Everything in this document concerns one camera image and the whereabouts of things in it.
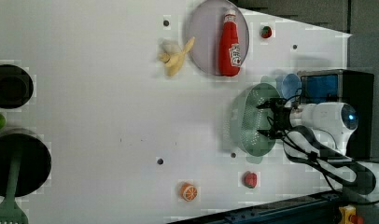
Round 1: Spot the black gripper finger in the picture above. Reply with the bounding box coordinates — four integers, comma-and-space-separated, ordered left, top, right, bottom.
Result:
259, 130, 274, 139
257, 101, 272, 109

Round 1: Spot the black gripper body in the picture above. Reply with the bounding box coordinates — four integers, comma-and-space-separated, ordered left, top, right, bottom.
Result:
270, 98, 292, 139

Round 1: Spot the green plastic strainer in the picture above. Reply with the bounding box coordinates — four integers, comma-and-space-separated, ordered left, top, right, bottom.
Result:
230, 82, 280, 164

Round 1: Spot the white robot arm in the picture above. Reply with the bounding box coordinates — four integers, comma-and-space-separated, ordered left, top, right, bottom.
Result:
257, 98, 379, 205

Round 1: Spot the blue plastic cup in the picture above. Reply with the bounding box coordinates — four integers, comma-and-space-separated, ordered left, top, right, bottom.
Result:
275, 74, 302, 101

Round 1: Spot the red toy apple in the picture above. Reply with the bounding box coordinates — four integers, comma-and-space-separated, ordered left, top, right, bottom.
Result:
244, 172, 258, 189

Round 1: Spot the red ketchup bottle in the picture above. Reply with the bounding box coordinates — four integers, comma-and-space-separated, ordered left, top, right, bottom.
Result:
218, 9, 242, 77

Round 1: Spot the red toy strawberry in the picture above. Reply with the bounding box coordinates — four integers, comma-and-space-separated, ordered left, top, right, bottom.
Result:
261, 26, 273, 38

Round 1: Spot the black toaster oven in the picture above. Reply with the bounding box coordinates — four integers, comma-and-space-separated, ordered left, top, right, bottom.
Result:
298, 69, 374, 160

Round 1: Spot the orange toy slice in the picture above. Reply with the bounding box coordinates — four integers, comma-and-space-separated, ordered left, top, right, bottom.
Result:
179, 182, 198, 202

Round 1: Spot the pink oval plate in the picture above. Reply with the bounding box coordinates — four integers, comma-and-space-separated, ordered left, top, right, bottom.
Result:
186, 0, 249, 76

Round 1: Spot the yellow toy banana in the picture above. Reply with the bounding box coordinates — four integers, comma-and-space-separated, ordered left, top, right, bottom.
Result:
158, 37, 195, 77

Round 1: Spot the yellow emergency stop box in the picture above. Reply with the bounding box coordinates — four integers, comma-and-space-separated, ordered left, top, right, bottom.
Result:
339, 205, 364, 224

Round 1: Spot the green spatula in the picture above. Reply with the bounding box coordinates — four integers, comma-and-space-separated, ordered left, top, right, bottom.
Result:
0, 151, 28, 224

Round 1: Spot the blue aluminium frame rail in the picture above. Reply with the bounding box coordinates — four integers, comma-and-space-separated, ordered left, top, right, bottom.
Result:
170, 193, 342, 224

